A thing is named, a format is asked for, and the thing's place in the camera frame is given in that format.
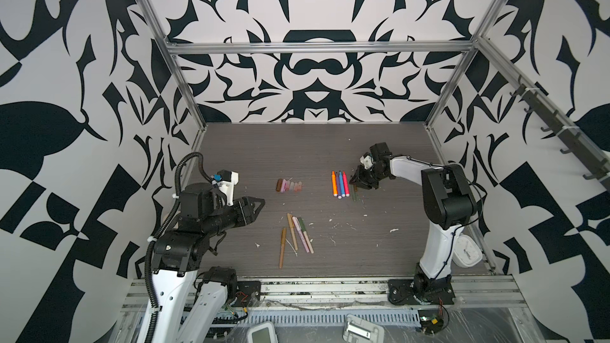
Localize light pink marker pen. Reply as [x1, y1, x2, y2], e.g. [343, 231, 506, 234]
[292, 216, 311, 253]

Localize tan marker pen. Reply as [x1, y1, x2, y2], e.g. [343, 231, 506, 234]
[287, 213, 299, 252]

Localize small electronics board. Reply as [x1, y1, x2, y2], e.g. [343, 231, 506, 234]
[419, 306, 451, 336]

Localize purple marker pen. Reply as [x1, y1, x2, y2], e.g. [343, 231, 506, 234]
[334, 172, 342, 198]

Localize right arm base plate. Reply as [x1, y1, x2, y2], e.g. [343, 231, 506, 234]
[388, 274, 455, 306]

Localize brown marker pen far left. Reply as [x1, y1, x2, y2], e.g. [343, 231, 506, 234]
[278, 227, 287, 269]

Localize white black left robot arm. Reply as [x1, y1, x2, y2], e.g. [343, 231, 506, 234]
[138, 152, 265, 342]

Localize blue marker pen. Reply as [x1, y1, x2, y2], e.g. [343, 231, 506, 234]
[338, 171, 346, 198]

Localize orange marker pen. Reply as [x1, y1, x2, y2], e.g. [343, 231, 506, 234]
[331, 171, 338, 197]

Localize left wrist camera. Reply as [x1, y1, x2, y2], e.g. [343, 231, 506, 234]
[213, 170, 239, 206]

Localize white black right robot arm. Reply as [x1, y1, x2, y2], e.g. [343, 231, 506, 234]
[349, 143, 478, 305]

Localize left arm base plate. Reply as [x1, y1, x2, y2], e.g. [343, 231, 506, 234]
[233, 280, 261, 308]

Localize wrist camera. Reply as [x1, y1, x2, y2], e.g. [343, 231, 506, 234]
[360, 153, 374, 170]
[213, 170, 239, 206]

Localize white handheld device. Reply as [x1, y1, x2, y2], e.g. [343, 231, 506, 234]
[246, 322, 279, 343]

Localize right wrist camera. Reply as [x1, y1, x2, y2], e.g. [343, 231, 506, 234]
[360, 153, 374, 170]

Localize silver metal bracket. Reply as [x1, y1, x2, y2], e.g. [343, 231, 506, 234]
[342, 314, 384, 343]

